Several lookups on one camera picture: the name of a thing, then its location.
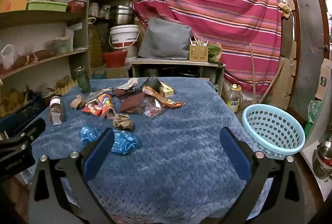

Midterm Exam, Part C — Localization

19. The yellow cardboard box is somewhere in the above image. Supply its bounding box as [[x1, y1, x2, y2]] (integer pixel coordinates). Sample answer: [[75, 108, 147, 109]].
[[159, 81, 175, 97]]

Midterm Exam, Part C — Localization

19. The red snack wrapper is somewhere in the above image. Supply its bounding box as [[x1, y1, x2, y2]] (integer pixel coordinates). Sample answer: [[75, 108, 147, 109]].
[[82, 103, 101, 116], [96, 94, 115, 118]]

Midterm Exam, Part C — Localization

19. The red striped hanging cloth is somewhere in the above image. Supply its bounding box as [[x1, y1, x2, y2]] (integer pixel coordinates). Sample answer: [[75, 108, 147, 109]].
[[128, 0, 283, 97]]

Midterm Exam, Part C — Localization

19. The large dark brown wrapper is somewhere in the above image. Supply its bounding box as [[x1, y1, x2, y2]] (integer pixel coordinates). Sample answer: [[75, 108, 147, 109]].
[[119, 92, 145, 113]]

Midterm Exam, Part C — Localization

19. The grey fabric bag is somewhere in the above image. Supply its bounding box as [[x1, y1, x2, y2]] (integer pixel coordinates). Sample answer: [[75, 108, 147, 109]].
[[138, 18, 192, 60]]

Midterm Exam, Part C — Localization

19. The white plastic bucket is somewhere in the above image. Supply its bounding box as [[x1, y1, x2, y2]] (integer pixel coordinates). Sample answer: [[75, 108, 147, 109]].
[[109, 25, 139, 49]]

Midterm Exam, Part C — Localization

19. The wooden stick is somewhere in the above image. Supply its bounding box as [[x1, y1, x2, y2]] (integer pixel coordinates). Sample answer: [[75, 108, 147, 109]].
[[249, 43, 257, 105]]

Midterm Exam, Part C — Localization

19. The green plastic tray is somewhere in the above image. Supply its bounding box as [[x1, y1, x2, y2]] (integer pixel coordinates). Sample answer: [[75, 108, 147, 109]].
[[27, 0, 68, 12]]

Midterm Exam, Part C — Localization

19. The orange snack wrapper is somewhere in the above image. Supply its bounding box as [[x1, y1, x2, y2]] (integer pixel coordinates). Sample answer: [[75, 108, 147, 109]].
[[142, 86, 185, 108]]

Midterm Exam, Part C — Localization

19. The black and white patterned packet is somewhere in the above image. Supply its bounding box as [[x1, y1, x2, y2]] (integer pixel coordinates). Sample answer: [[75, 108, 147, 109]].
[[85, 88, 114, 105]]

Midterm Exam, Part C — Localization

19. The pile of yellow potatoes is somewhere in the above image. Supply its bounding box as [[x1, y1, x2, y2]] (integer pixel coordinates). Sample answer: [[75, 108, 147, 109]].
[[0, 88, 28, 117]]

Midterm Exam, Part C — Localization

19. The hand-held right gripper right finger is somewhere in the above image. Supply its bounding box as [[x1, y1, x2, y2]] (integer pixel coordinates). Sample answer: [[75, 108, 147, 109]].
[[219, 127, 305, 224]]

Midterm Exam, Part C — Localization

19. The large cooking oil jug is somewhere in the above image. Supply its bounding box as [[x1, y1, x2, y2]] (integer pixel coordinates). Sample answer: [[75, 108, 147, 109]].
[[88, 17, 103, 69]]

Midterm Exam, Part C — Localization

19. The red plastic basket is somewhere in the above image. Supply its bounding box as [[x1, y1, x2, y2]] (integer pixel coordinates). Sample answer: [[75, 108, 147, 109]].
[[102, 51, 128, 68]]

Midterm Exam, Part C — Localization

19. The low wooden table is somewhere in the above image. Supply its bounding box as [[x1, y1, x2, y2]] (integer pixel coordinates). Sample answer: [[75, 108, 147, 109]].
[[129, 57, 226, 95]]

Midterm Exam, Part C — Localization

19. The green leafy vegetable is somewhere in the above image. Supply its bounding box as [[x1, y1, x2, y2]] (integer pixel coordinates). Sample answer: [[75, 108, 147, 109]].
[[207, 43, 223, 62]]

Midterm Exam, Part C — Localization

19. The yellow egg tray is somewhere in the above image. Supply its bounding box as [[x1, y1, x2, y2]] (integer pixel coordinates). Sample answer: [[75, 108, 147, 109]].
[[53, 80, 78, 96]]

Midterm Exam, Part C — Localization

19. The white plastic bag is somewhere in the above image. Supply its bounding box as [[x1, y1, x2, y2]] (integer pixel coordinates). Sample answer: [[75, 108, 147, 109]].
[[1, 44, 15, 70]]

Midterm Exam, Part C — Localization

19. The clear plastic container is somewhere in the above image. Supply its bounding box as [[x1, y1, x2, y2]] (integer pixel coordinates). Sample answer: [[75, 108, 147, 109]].
[[47, 36, 72, 54]]

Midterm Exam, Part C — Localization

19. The stack of cardboard pieces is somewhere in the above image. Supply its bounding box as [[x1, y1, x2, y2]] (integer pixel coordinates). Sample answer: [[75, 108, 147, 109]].
[[270, 40, 297, 110]]

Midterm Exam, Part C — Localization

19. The small red basket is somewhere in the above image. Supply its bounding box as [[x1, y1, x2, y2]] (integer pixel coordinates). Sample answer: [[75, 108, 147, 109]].
[[68, 0, 87, 14]]

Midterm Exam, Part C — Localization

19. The steel cup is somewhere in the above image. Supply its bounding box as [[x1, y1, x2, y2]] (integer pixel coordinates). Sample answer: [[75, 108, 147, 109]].
[[312, 141, 332, 179]]

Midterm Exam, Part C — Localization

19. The clear spice bottle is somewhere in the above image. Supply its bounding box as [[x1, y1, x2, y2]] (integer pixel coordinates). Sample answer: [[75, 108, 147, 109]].
[[49, 96, 64, 126]]

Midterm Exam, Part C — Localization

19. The orange box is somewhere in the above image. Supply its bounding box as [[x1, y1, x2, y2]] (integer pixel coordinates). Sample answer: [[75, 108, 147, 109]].
[[0, 0, 28, 13]]

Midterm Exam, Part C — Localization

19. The small brown paper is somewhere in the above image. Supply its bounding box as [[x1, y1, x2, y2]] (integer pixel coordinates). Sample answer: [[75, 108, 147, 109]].
[[71, 94, 86, 110]]

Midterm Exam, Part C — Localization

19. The green plastic bag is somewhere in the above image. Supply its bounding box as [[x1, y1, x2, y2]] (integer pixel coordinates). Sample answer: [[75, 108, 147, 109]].
[[303, 100, 322, 136]]

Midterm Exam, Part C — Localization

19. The white cloth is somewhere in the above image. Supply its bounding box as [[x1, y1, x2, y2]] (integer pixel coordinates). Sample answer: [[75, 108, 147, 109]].
[[117, 78, 139, 91]]

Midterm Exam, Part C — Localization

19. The wooden framed door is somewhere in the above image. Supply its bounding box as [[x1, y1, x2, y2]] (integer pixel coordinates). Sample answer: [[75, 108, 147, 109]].
[[287, 0, 331, 123]]

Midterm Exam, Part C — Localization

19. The brown paper ball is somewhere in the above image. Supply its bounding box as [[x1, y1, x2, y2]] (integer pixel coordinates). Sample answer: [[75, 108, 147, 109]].
[[113, 113, 134, 130]]

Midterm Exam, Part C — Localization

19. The sweet potato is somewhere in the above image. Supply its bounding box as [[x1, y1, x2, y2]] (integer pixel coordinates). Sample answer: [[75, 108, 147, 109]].
[[32, 50, 54, 60], [12, 54, 29, 69]]

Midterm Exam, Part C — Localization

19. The steel pot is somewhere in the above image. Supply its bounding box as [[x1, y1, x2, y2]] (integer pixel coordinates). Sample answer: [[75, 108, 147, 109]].
[[108, 5, 137, 26]]

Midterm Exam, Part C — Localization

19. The green glass jar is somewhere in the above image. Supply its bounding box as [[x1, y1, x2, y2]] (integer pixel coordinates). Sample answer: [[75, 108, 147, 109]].
[[74, 66, 91, 93]]

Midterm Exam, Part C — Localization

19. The small clear plastic tub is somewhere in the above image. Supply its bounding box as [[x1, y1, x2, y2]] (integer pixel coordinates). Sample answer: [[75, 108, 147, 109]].
[[39, 85, 56, 106]]

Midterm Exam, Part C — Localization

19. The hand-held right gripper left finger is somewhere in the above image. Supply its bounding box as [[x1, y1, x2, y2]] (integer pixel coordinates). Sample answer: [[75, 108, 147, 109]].
[[28, 127, 116, 224]]

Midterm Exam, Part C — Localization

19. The yellow utensil holder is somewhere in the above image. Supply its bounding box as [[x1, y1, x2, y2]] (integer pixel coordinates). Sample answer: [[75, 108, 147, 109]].
[[189, 37, 209, 62]]

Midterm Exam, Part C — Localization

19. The yellow label oil bottle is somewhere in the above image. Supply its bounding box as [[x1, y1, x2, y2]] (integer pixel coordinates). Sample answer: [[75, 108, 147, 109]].
[[226, 84, 243, 113]]

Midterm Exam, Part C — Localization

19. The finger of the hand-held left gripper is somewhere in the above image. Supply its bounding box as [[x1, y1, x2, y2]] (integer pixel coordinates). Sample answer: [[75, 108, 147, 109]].
[[0, 118, 46, 149]]

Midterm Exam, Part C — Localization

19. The dark grey pouch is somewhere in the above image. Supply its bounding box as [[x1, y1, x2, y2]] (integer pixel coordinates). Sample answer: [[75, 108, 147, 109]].
[[140, 76, 162, 93]]

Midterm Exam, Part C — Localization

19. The blue plastic bag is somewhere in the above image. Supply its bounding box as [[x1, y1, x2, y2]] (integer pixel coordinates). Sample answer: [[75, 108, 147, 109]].
[[80, 125, 143, 155]]

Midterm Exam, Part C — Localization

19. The light blue plastic basket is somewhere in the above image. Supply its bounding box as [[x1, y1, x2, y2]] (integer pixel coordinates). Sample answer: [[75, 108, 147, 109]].
[[242, 104, 306, 159]]

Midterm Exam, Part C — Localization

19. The dark blue plastic crate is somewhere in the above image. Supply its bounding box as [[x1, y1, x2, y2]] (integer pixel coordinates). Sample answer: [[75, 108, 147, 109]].
[[0, 94, 43, 136]]

